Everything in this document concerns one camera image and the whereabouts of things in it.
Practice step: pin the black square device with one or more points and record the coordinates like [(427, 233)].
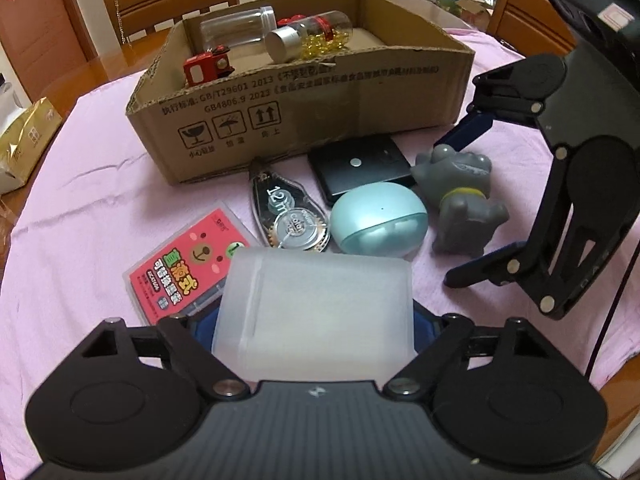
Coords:
[(343, 165)]

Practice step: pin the brown wooden door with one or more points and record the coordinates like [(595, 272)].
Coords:
[(43, 41)]

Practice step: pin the translucent white plastic box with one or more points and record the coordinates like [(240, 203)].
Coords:
[(307, 317)]

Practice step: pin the wooden chair right side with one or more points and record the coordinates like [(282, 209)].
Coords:
[(530, 27)]

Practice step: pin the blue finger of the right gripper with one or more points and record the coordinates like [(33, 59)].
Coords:
[(504, 265), (515, 93)]

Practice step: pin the brown cardboard box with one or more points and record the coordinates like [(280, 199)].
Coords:
[(399, 72)]

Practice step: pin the wooden chair behind table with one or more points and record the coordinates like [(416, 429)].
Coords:
[(170, 0)]

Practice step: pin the correction tape dispenser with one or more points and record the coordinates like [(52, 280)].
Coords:
[(286, 214)]

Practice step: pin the fish oil capsule bottle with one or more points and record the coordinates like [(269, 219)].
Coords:
[(314, 36)]

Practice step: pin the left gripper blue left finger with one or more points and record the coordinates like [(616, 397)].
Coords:
[(188, 340)]

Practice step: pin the pink card case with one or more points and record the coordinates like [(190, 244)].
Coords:
[(187, 272)]

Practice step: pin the red toy train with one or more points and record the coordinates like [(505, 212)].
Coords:
[(208, 66)]

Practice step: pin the light blue earbud case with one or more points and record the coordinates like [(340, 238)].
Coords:
[(379, 219)]

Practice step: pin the pink table cloth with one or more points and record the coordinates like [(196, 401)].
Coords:
[(99, 205)]

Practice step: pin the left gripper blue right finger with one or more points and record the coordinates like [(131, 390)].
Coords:
[(440, 342)]

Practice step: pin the gold tissue box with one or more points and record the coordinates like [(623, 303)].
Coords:
[(24, 141)]

